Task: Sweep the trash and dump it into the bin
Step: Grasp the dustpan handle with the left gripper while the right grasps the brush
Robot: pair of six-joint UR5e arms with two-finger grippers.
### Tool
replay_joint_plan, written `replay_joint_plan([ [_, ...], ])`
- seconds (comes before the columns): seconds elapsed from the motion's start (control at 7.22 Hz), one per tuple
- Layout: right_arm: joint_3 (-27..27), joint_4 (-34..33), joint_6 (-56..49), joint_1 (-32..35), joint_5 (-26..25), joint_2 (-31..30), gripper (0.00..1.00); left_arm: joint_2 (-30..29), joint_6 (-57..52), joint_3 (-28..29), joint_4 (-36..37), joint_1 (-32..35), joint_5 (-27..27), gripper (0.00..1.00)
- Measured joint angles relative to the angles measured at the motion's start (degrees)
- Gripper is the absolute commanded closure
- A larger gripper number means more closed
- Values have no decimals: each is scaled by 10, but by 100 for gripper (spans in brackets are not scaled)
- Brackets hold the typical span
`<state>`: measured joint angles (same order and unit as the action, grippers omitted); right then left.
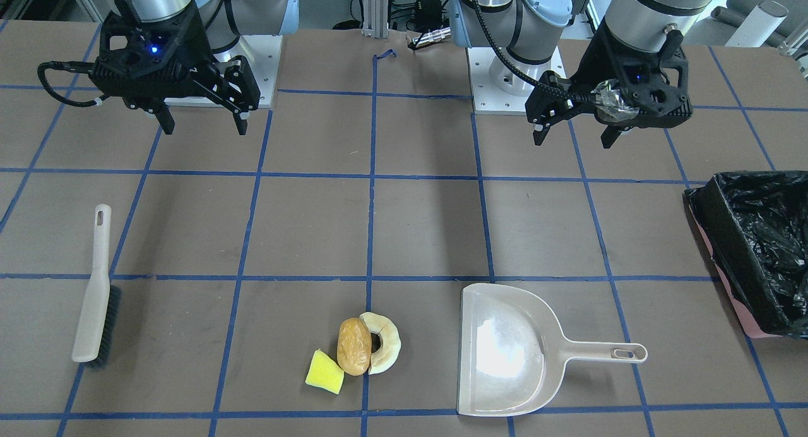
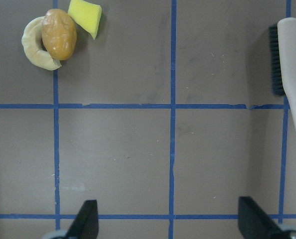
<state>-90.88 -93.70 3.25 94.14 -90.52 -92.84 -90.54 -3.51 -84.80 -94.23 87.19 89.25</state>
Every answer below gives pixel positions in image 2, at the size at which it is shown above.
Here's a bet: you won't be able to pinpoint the pale crescent bread piece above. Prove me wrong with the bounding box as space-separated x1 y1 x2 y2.
21 16 62 71

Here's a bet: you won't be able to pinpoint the brown oval bread roll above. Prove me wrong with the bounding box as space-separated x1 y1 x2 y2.
42 8 77 61

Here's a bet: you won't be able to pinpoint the yellow green sponge piece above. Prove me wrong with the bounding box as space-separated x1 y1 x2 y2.
68 0 102 39

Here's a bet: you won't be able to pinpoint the white hand brush black bristles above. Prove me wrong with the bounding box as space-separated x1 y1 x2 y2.
269 17 296 130

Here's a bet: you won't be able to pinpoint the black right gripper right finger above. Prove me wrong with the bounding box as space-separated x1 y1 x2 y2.
238 196 291 239

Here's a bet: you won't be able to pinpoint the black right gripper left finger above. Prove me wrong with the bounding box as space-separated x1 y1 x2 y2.
65 200 99 239

